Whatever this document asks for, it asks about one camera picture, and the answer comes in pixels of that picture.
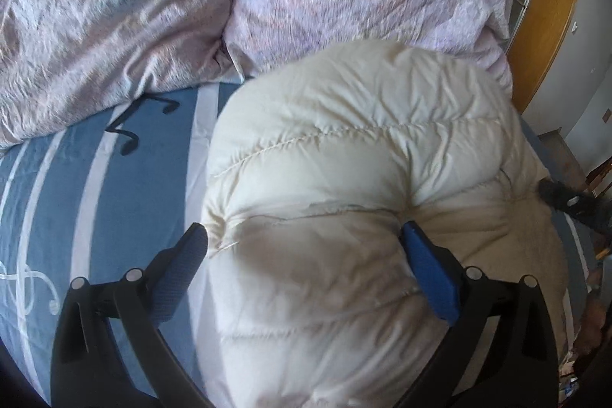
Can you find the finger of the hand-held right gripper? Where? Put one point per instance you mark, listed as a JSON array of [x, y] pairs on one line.
[[569, 200]]

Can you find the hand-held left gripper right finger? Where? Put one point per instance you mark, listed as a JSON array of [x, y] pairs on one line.
[[430, 269]]

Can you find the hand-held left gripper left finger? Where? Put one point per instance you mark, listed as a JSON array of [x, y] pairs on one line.
[[184, 264]]

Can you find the cream puffer jacket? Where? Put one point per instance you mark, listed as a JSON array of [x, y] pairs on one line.
[[344, 159]]

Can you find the blue white striped bed sheet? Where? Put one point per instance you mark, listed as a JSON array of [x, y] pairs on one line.
[[57, 178]]

